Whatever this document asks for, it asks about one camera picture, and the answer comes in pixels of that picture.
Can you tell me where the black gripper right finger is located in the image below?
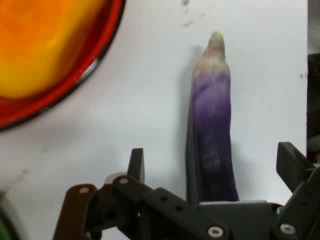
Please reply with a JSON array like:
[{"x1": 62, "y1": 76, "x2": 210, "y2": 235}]
[{"x1": 269, "y1": 141, "x2": 320, "y2": 240}]

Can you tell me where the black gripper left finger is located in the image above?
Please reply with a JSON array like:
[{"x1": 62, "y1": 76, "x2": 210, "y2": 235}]
[{"x1": 52, "y1": 148, "x2": 231, "y2": 240}]

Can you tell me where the dark object beside table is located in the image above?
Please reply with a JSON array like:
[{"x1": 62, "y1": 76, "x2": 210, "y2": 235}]
[{"x1": 306, "y1": 53, "x2": 320, "y2": 163}]

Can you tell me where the purple eggplant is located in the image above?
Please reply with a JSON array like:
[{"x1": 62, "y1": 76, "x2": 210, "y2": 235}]
[{"x1": 185, "y1": 31, "x2": 240, "y2": 203}]

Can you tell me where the green enamel plate with print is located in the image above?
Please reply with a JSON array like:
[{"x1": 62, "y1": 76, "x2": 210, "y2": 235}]
[{"x1": 0, "y1": 190, "x2": 21, "y2": 240}]

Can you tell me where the red enamel bowl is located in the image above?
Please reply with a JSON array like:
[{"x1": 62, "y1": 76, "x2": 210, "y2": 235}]
[{"x1": 0, "y1": 0, "x2": 127, "y2": 131}]

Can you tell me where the yellow orange bell pepper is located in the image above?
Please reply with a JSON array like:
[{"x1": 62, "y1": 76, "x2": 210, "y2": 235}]
[{"x1": 0, "y1": 0, "x2": 107, "y2": 100}]

